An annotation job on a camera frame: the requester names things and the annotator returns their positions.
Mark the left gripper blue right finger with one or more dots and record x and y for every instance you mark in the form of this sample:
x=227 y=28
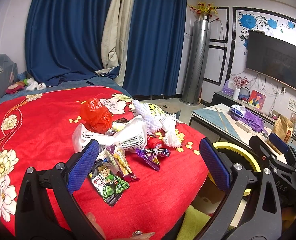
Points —
x=217 y=166

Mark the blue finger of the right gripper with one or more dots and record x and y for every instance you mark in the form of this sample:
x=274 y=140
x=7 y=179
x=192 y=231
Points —
x=278 y=143

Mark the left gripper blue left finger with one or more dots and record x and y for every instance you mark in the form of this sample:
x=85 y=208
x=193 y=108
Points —
x=81 y=167

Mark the green pea snack packet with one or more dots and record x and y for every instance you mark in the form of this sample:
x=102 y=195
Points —
x=107 y=184

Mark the red plastic bag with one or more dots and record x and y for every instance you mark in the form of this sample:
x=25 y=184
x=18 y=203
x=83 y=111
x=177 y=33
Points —
x=96 y=115

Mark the white printed plastic bag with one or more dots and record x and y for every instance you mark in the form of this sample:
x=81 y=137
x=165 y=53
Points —
x=133 y=136

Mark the purple snack wrapper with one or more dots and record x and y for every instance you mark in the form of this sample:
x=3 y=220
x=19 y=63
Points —
x=150 y=156

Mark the dark red snack wrapper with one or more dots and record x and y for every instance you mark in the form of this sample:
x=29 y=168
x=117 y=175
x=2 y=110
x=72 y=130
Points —
x=117 y=158

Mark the yellow rimmed trash bin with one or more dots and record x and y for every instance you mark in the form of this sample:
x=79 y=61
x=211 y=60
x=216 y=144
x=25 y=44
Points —
x=237 y=155

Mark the left hand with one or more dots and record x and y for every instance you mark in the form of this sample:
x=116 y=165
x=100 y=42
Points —
x=113 y=231

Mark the brown paper bag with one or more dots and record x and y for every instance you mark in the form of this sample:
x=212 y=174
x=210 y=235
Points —
x=283 y=128

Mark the purple cloth bag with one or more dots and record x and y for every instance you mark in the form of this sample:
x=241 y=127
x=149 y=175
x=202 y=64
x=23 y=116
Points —
x=252 y=120

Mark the beige power strip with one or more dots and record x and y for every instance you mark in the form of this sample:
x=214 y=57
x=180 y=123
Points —
x=243 y=126

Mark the colourful painting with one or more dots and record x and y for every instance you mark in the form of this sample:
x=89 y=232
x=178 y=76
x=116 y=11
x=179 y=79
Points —
x=256 y=99

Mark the coffee table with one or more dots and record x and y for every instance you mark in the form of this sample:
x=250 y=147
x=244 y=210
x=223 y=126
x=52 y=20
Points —
x=216 y=123

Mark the tissue pack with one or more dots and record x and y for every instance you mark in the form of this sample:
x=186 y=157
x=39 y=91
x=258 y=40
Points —
x=238 y=110

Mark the round mirror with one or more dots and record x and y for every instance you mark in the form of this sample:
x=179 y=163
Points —
x=244 y=94

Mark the black tv stand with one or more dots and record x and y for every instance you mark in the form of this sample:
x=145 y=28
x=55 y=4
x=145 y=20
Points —
x=220 y=97

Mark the white vase red flowers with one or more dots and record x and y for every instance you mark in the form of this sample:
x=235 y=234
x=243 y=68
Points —
x=240 y=83

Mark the silver tower air conditioner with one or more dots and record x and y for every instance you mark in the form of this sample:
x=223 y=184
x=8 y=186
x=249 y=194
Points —
x=197 y=60

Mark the black curved television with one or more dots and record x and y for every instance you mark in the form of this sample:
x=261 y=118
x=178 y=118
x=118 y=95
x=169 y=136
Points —
x=272 y=57

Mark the blue sofa cover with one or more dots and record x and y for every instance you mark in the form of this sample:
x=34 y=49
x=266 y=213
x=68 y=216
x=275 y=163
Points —
x=95 y=81

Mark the plush toy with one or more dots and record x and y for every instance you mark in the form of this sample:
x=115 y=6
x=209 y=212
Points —
x=28 y=84

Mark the blue curtain right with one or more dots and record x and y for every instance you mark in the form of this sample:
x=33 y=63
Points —
x=155 y=47

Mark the blue curtain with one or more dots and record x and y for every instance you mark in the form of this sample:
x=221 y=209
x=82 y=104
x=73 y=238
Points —
x=63 y=40
x=155 y=47

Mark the blue curtain left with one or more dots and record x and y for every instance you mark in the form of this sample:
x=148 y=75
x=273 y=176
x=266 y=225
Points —
x=63 y=40

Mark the beige curtain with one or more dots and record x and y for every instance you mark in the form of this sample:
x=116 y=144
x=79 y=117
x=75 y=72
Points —
x=115 y=37

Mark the yellow artificial flowers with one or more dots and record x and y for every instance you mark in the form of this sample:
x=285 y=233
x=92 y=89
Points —
x=203 y=9

